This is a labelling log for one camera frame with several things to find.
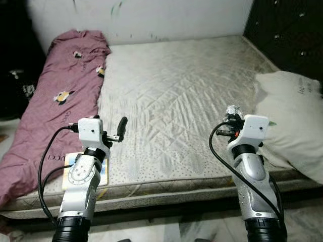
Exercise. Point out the white quilted mattress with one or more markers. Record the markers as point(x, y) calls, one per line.
point(176, 101)

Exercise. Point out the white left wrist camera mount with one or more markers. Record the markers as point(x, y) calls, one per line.
point(91, 131)

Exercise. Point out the colourful children's book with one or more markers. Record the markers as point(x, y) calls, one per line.
point(104, 174)

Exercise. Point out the silver wrapper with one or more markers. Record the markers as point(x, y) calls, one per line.
point(234, 110)

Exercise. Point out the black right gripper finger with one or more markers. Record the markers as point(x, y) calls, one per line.
point(228, 119)

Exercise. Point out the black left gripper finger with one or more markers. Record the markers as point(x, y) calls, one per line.
point(121, 128)

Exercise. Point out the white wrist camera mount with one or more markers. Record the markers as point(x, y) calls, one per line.
point(255, 126)
point(91, 131)

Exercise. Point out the maroon printed blanket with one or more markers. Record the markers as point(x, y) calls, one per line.
point(50, 101)

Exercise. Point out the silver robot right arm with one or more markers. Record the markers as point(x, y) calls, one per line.
point(252, 176)

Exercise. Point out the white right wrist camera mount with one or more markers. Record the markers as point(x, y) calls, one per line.
point(255, 126)

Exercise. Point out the black printed cloth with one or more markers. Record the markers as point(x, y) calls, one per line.
point(20, 75)

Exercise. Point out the white pillow with green print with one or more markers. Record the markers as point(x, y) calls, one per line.
point(292, 116)

